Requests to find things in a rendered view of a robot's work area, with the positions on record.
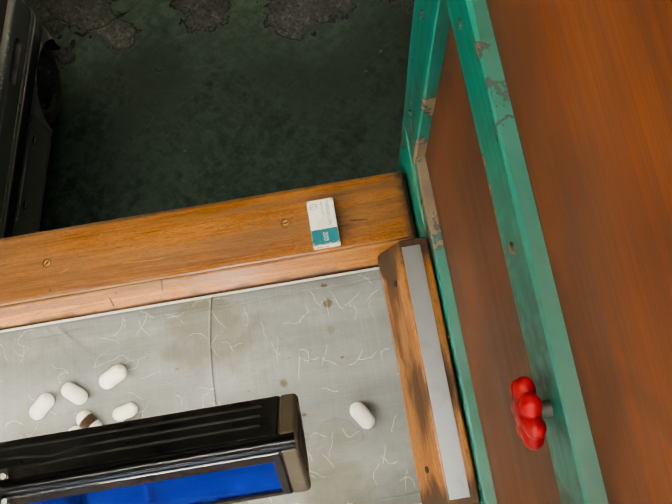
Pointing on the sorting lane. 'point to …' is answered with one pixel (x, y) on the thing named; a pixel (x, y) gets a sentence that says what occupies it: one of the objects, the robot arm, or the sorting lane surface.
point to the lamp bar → (166, 458)
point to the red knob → (529, 412)
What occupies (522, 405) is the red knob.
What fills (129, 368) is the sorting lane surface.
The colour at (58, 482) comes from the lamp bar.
